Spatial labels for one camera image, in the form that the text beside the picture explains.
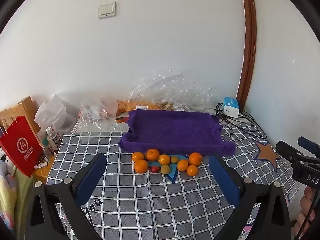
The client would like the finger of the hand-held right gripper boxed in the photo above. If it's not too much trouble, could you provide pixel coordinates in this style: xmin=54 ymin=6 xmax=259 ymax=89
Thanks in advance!
xmin=276 ymin=140 xmax=304 ymax=165
xmin=297 ymin=136 xmax=320 ymax=157

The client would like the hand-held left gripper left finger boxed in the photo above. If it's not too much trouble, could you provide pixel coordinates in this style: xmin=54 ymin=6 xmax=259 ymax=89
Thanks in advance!
xmin=25 ymin=152 xmax=107 ymax=240

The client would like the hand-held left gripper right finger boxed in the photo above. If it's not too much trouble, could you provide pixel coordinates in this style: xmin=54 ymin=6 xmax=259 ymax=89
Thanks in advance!
xmin=209 ymin=154 xmax=292 ymax=240

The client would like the purple towel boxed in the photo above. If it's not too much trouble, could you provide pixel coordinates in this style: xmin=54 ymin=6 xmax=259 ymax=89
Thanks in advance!
xmin=118 ymin=109 xmax=237 ymax=157

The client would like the person's right hand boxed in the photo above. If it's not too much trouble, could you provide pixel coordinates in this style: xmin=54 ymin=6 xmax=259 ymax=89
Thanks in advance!
xmin=294 ymin=187 xmax=317 ymax=234

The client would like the clear water bottle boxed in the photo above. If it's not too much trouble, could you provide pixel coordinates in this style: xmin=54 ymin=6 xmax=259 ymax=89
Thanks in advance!
xmin=46 ymin=127 xmax=62 ymax=152

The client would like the grey checked tablecloth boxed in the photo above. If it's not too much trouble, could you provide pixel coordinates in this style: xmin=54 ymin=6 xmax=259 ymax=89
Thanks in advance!
xmin=46 ymin=120 xmax=298 ymax=240

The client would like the small clear plastic bag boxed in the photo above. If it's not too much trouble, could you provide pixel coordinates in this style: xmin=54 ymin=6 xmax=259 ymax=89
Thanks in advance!
xmin=79 ymin=97 xmax=119 ymax=121

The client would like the blue and white box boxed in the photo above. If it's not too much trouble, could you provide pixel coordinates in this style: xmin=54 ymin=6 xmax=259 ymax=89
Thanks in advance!
xmin=222 ymin=96 xmax=240 ymax=118

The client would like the white plastic bag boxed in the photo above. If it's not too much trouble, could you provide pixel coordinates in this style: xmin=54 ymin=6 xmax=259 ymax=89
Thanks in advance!
xmin=34 ymin=94 xmax=77 ymax=133

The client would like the red paper bag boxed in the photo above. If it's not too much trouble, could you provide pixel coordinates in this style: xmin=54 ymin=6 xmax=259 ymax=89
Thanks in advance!
xmin=0 ymin=109 xmax=44 ymax=178

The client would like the pile of bagged oranges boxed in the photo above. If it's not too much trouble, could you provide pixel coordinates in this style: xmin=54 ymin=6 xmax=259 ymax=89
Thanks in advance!
xmin=116 ymin=100 xmax=175 ymax=111

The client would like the pastel blanket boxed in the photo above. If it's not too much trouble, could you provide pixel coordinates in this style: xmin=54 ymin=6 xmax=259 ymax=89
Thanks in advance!
xmin=0 ymin=159 xmax=33 ymax=233

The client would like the wooden chair back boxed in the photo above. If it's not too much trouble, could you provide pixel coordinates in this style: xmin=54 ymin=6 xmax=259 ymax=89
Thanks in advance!
xmin=0 ymin=96 xmax=42 ymax=135

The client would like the large clear plastic bag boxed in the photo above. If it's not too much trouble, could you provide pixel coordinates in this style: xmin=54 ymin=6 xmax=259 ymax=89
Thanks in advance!
xmin=129 ymin=69 xmax=218 ymax=112

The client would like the black cables bundle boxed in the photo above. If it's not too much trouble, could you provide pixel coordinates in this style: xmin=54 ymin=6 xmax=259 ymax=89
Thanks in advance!
xmin=202 ymin=104 xmax=268 ymax=139

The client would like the brown wooden door frame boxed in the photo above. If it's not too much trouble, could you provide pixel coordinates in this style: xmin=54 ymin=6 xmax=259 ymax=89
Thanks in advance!
xmin=236 ymin=0 xmax=257 ymax=110

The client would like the white light switch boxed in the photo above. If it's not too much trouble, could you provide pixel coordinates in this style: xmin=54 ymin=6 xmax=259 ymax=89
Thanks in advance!
xmin=97 ymin=2 xmax=117 ymax=20

